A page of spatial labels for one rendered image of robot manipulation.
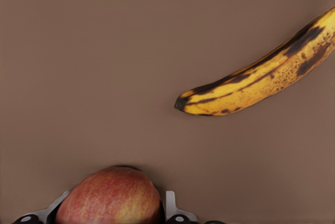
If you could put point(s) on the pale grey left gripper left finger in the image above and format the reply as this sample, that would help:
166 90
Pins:
49 212

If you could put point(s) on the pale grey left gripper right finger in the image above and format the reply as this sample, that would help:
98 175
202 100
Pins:
175 212

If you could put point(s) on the red yellow apple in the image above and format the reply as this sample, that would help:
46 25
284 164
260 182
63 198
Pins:
110 200

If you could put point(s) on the spotted yellow banana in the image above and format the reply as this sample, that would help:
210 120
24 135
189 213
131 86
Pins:
261 82

